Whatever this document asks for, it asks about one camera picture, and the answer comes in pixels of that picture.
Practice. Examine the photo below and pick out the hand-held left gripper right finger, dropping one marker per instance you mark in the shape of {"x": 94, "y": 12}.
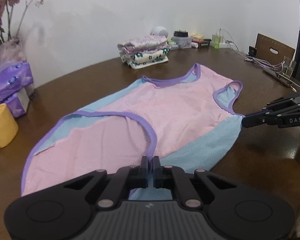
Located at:
{"x": 158, "y": 172}

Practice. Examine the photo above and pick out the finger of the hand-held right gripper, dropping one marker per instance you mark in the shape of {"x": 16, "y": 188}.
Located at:
{"x": 280, "y": 106}
{"x": 255, "y": 121}

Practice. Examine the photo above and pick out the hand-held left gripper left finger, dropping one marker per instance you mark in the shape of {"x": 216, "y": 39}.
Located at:
{"x": 143, "y": 172}

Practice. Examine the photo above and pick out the pink and blue mesh vest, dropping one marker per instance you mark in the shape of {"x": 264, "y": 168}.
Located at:
{"x": 170, "y": 105}

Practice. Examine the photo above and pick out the black phone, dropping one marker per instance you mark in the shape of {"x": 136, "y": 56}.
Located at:
{"x": 282, "y": 78}

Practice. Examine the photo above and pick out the clear acrylic stand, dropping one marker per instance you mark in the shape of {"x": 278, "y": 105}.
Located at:
{"x": 288, "y": 66}

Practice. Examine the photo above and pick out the small black holder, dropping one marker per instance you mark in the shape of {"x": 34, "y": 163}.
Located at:
{"x": 252, "y": 51}

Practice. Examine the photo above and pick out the brown perforated board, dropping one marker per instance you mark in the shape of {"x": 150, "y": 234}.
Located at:
{"x": 265, "y": 46}

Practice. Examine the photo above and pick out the white power strip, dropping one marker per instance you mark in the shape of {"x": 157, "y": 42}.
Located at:
{"x": 226, "y": 45}

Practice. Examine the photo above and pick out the green spray bottle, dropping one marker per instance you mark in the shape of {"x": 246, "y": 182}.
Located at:
{"x": 216, "y": 41}

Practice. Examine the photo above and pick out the dark red box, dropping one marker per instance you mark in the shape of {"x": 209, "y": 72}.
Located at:
{"x": 204, "y": 44}

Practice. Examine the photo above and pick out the white tube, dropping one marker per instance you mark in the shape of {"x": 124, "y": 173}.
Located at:
{"x": 195, "y": 45}

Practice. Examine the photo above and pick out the yellow sticky note pad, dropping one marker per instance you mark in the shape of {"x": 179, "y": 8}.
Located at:
{"x": 197, "y": 37}

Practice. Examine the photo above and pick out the green and white small boxes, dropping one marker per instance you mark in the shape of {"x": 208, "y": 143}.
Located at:
{"x": 172, "y": 45}

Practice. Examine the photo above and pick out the cream green-flowered folded garment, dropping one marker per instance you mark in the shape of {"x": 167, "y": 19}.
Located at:
{"x": 147, "y": 60}

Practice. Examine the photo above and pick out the black charger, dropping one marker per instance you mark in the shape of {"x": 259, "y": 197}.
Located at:
{"x": 181, "y": 34}

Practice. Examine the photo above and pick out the lilac ruffled folded garment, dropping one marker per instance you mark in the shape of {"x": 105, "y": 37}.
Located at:
{"x": 150, "y": 50}

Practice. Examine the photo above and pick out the pink floral folded garment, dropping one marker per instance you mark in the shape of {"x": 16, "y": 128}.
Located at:
{"x": 142, "y": 42}

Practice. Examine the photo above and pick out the white robot speaker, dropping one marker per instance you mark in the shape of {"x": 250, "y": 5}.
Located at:
{"x": 160, "y": 31}

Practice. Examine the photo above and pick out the purple tissue pack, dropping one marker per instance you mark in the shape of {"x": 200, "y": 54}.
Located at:
{"x": 17, "y": 106}
{"x": 12, "y": 80}

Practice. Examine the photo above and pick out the yellow mug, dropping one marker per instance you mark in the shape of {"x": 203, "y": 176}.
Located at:
{"x": 2, "y": 127}

